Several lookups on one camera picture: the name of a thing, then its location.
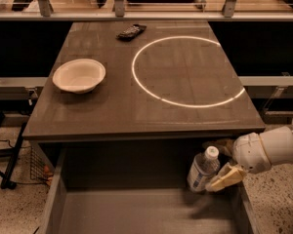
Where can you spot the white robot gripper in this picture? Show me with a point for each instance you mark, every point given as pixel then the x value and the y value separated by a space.
pixel 249 153

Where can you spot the clear blue-label plastic bottle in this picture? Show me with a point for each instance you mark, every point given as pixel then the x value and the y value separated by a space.
pixel 203 167

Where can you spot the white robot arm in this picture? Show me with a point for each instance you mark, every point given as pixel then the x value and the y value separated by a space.
pixel 278 145

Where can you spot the grey drawer cabinet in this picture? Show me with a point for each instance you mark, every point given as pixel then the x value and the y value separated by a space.
pixel 173 81

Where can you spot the open grey top drawer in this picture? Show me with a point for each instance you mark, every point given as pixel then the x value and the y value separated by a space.
pixel 138 187

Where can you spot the black remote control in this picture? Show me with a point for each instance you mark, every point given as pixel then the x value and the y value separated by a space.
pixel 131 32

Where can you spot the white paper bowl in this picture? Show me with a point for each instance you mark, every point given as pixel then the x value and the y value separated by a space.
pixel 79 76

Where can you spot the wire mesh basket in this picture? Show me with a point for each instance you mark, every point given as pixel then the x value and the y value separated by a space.
pixel 39 171

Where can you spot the black stand with cable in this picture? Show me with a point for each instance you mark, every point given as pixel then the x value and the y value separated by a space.
pixel 12 152

